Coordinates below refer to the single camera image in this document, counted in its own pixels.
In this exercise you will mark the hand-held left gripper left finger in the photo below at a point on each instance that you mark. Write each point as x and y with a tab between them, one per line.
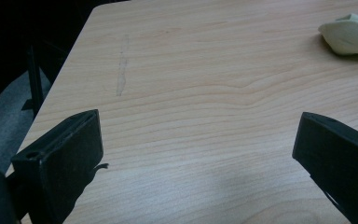
65	155

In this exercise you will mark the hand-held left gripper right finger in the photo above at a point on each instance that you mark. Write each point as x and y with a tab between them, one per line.
338	152

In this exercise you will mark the black metal stand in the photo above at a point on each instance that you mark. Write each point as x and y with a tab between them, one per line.
34	81

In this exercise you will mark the pale green cloth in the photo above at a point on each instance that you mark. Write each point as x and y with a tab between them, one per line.
351	36

